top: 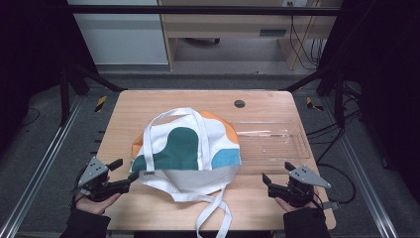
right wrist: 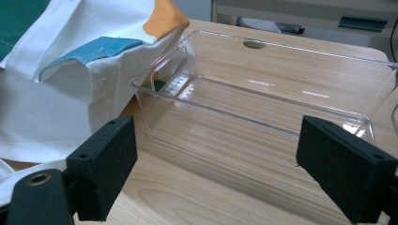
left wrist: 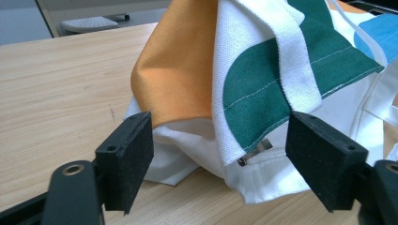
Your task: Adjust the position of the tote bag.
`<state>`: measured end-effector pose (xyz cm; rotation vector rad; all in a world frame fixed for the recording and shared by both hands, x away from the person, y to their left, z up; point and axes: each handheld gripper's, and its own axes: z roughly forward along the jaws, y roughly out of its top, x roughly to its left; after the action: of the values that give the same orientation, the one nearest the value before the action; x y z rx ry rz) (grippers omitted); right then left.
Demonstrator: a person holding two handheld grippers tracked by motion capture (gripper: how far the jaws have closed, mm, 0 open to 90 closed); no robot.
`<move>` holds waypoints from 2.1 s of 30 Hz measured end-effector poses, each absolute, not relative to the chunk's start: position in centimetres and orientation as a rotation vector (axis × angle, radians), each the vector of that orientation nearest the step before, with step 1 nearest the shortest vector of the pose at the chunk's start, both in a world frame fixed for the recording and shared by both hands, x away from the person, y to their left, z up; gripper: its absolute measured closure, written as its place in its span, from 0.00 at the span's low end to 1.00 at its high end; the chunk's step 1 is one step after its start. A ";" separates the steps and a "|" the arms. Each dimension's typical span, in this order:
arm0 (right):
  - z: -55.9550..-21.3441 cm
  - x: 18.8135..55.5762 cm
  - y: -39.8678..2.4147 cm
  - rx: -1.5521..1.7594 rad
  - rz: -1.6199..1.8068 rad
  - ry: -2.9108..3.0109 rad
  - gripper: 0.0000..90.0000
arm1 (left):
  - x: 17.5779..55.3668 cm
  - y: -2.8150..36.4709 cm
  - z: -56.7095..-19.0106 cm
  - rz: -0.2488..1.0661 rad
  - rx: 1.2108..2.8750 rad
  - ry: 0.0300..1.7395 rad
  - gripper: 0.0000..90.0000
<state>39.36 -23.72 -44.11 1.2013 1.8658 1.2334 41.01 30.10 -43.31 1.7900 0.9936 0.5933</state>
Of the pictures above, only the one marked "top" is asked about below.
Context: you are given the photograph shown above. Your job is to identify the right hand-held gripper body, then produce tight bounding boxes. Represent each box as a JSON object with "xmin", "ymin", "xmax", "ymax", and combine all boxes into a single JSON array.
[{"xmin": 267, "ymin": 165, "xmax": 332, "ymax": 209}]

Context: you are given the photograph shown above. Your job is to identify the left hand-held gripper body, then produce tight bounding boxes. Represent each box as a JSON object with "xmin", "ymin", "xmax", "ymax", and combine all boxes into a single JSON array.
[{"xmin": 77, "ymin": 156, "xmax": 131, "ymax": 203}]

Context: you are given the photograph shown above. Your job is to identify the white tote bag colour patches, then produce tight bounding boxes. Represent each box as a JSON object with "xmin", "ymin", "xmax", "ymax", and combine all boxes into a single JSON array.
[{"xmin": 129, "ymin": 106, "xmax": 243, "ymax": 238}]

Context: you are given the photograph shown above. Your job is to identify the person's right hand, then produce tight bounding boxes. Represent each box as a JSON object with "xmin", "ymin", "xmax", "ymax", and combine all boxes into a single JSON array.
[{"xmin": 273, "ymin": 196, "xmax": 320, "ymax": 213}]

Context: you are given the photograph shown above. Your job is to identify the person's left hand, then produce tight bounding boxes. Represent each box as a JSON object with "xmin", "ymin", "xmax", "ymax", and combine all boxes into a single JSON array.
[{"xmin": 74, "ymin": 192, "xmax": 122, "ymax": 216}]

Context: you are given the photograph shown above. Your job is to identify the clear plastic tray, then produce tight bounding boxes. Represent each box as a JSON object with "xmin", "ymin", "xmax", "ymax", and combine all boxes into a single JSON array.
[{"xmin": 231, "ymin": 120, "xmax": 312, "ymax": 176}]

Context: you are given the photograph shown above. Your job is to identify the black yellow tape strip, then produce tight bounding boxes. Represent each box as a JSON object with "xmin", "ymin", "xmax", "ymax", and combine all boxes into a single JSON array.
[
  {"xmin": 305, "ymin": 96, "xmax": 325, "ymax": 112},
  {"xmin": 94, "ymin": 95, "xmax": 109, "ymax": 114}
]

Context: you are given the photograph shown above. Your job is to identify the black metal stand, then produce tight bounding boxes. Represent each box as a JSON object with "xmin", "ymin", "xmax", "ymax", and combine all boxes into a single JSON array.
[
  {"xmin": 58, "ymin": 61, "xmax": 129, "ymax": 127},
  {"xmin": 282, "ymin": 63, "xmax": 347, "ymax": 129}
]

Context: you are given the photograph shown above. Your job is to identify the white cabinet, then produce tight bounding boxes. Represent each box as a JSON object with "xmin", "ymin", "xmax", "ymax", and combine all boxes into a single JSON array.
[{"xmin": 66, "ymin": 0, "xmax": 169, "ymax": 65}]

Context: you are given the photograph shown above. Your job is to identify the light wooden desk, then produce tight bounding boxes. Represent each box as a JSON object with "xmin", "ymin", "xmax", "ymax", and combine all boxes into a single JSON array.
[{"xmin": 157, "ymin": 0, "xmax": 345, "ymax": 71}]

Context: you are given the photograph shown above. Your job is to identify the left hand-held gripper cable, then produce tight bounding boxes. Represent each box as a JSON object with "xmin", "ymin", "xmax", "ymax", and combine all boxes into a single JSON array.
[{"xmin": 69, "ymin": 166, "xmax": 87, "ymax": 210}]

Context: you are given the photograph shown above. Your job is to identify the hand-held gripper cable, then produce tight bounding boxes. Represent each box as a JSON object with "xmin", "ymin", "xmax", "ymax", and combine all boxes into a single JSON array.
[
  {"xmin": 311, "ymin": 192, "xmax": 327, "ymax": 213},
  {"xmin": 69, "ymin": 166, "xmax": 87, "ymax": 210}
]

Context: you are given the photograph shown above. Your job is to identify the right hand-held gripper cable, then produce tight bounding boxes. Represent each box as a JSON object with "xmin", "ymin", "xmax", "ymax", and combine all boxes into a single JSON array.
[{"xmin": 311, "ymin": 192, "xmax": 327, "ymax": 213}]

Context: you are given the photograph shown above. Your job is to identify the grey table bracket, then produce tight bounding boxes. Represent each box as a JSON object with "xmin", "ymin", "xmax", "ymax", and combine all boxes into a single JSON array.
[{"xmin": 321, "ymin": 200, "xmax": 342, "ymax": 211}]

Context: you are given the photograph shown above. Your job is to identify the black floor cables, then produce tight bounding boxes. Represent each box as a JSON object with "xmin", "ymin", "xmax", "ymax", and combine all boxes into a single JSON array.
[{"xmin": 306, "ymin": 82, "xmax": 363, "ymax": 205}]

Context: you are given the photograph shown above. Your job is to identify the aluminium floor rail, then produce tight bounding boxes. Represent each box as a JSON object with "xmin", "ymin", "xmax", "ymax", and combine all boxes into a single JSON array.
[
  {"xmin": 0, "ymin": 94, "xmax": 84, "ymax": 238},
  {"xmin": 320, "ymin": 96, "xmax": 401, "ymax": 238}
]

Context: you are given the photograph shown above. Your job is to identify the thin black floor cable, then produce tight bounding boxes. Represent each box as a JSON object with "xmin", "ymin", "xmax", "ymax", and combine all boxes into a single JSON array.
[{"xmin": 19, "ymin": 106, "xmax": 42, "ymax": 129}]

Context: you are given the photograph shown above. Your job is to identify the black hanging desk cables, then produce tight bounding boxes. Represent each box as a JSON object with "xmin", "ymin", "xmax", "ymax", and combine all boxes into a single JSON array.
[{"xmin": 286, "ymin": 1, "xmax": 326, "ymax": 71}]

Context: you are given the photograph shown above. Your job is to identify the black horizontal frame bar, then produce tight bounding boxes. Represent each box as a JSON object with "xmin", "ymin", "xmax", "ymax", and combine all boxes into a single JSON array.
[{"xmin": 65, "ymin": 4, "xmax": 342, "ymax": 17}]

